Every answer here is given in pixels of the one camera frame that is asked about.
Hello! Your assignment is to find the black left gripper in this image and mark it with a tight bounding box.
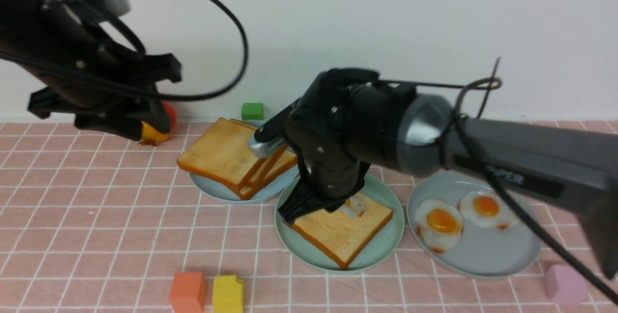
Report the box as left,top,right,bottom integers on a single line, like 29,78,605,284
27,28,183,142

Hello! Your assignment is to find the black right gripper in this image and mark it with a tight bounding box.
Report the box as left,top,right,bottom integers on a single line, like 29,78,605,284
277,67,379,224

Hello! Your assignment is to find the fried egg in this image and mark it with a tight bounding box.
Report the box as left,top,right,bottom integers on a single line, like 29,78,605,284
414,199,464,254
337,192,366,218
457,190,520,230

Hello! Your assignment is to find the toast slice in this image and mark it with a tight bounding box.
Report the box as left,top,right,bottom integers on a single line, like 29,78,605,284
289,196,393,270
177,118,265,200
247,145,296,191
235,148,296,200

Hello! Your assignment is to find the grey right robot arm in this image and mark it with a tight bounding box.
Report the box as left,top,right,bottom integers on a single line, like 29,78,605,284
279,68,618,279

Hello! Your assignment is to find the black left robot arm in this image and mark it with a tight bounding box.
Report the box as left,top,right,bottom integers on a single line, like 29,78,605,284
1,0,182,145

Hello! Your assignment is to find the red yellow pomegranate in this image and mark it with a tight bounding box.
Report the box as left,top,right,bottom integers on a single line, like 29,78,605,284
138,101,178,146

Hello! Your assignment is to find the light blue bread plate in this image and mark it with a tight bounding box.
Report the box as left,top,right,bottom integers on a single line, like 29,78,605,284
188,120,301,205

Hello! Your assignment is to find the mint green centre plate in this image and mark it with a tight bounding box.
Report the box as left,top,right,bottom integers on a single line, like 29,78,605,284
274,175,406,275

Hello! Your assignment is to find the green foam cube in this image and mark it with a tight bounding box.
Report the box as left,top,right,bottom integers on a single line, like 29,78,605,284
241,102,265,121

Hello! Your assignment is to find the yellow foam block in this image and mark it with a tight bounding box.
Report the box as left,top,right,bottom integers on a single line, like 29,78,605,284
212,275,244,313

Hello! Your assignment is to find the pink checkered tablecloth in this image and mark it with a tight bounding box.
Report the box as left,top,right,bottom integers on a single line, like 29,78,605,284
0,122,617,313

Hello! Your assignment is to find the orange foam block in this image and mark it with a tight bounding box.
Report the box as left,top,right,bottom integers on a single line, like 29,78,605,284
169,272,208,313

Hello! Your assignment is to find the pink foam block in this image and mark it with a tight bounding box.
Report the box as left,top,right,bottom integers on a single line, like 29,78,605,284
544,264,589,305

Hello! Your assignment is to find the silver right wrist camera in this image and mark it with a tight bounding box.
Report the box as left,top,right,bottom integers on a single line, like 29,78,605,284
247,128,285,157

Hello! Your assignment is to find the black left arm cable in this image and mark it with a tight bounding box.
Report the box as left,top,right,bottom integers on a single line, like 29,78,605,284
0,0,249,102

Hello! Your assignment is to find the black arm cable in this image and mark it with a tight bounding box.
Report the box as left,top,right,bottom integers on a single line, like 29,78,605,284
0,0,249,102
377,57,618,306

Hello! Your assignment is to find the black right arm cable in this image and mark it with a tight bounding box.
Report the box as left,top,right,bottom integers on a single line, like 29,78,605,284
377,57,618,306

